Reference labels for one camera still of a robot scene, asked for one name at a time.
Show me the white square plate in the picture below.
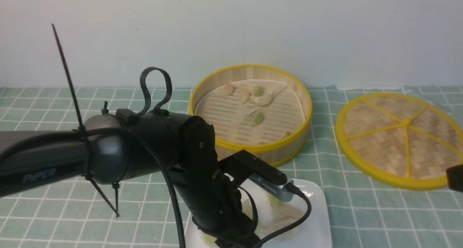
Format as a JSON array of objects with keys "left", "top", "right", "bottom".
[{"left": 185, "top": 179, "right": 333, "bottom": 248}]

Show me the woven bamboo steamer lid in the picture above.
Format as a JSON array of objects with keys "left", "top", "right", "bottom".
[{"left": 335, "top": 93, "right": 463, "bottom": 191}]

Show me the white steamer liner cloth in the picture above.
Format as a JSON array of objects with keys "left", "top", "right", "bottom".
[{"left": 195, "top": 79, "right": 306, "bottom": 145}]

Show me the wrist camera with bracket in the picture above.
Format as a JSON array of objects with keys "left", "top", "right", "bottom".
[{"left": 218, "top": 150, "right": 294, "bottom": 202}]

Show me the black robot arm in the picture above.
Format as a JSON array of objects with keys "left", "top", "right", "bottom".
[{"left": 1, "top": 110, "right": 261, "bottom": 248}]

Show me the pink dumpling in steamer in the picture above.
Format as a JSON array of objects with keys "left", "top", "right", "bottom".
[{"left": 218, "top": 83, "right": 235, "bottom": 97}]

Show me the green dumpling plate top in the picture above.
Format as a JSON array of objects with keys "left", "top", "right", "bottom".
[{"left": 266, "top": 193, "right": 285, "bottom": 210}]

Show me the black cable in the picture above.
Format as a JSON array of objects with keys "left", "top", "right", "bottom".
[{"left": 130, "top": 67, "right": 312, "bottom": 248}]

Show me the green checkered tablecloth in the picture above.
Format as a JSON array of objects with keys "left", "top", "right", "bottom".
[{"left": 0, "top": 86, "right": 463, "bottom": 248}]

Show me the dark object right edge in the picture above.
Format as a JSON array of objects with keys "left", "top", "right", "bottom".
[{"left": 445, "top": 164, "right": 463, "bottom": 193}]

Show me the bamboo steamer basket yellow rim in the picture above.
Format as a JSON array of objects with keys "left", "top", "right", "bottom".
[{"left": 188, "top": 64, "right": 313, "bottom": 167}]

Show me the white dumpling plate right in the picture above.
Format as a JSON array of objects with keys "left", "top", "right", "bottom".
[{"left": 258, "top": 205, "right": 305, "bottom": 241}]

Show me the black cable tie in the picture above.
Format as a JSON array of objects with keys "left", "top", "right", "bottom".
[{"left": 51, "top": 23, "right": 120, "bottom": 217}]

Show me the green dumpling steamer front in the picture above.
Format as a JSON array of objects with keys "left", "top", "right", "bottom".
[{"left": 245, "top": 111, "right": 265, "bottom": 127}]

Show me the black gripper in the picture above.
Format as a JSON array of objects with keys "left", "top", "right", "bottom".
[{"left": 190, "top": 172, "right": 261, "bottom": 248}]

